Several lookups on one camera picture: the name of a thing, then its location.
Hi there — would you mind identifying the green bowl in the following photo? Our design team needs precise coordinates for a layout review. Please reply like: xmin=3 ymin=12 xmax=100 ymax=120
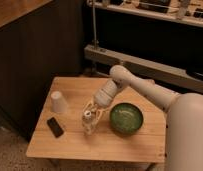
xmin=109 ymin=103 xmax=144 ymax=135

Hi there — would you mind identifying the black smartphone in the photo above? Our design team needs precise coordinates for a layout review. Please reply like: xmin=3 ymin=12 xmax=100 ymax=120
xmin=47 ymin=117 xmax=64 ymax=138

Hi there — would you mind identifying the wooden table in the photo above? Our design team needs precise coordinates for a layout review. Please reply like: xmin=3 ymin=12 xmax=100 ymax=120
xmin=26 ymin=77 xmax=165 ymax=163

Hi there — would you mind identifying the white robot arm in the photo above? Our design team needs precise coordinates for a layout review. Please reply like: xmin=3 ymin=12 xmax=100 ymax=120
xmin=82 ymin=65 xmax=203 ymax=171

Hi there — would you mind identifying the dark wooden cabinet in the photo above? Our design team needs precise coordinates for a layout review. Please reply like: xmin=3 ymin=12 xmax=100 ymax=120
xmin=0 ymin=0 xmax=83 ymax=139

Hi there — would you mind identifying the metal shelf rack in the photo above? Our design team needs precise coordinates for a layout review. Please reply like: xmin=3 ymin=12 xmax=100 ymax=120
xmin=84 ymin=0 xmax=203 ymax=93

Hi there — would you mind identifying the white paper cup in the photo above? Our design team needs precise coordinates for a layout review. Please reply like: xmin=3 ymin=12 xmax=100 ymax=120
xmin=51 ymin=91 xmax=68 ymax=114

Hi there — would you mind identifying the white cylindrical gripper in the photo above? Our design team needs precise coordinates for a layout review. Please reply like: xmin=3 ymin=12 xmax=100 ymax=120
xmin=83 ymin=79 xmax=118 ymax=125

